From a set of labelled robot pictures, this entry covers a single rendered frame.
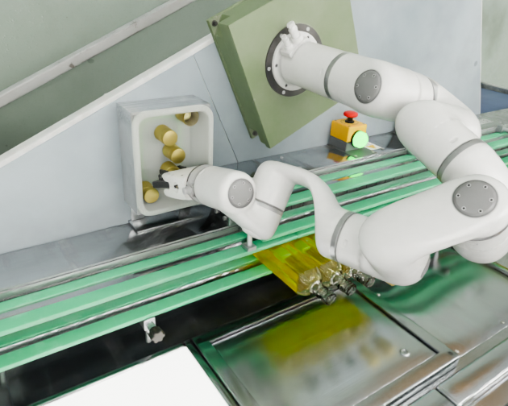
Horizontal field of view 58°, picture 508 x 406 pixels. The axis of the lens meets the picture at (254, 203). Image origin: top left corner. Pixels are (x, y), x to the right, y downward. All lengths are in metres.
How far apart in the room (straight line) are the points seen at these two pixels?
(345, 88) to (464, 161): 0.26
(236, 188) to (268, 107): 0.34
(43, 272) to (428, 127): 0.72
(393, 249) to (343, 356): 0.46
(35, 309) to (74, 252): 0.15
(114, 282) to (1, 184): 0.28
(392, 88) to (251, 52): 0.32
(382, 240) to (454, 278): 0.82
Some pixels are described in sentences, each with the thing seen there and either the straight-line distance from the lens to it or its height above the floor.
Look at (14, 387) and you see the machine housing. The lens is 1.06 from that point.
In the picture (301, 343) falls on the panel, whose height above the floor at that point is 1.11.
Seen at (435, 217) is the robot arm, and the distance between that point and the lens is 0.62.
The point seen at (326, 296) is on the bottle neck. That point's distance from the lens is 0.95.
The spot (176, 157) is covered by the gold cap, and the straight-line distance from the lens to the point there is 0.99.
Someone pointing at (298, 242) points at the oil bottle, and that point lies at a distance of 1.07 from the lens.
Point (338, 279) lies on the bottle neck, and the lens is 1.00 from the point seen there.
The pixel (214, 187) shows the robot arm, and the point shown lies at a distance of 0.76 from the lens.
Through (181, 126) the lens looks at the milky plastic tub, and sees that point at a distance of 1.02.
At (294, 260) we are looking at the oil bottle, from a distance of 1.01.
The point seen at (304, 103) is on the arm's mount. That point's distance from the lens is 1.11.
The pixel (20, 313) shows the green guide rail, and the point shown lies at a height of 0.93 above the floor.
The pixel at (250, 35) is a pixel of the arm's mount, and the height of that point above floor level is 0.84.
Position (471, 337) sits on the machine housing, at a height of 1.28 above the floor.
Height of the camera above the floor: 1.65
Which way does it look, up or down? 46 degrees down
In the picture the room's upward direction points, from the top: 126 degrees clockwise
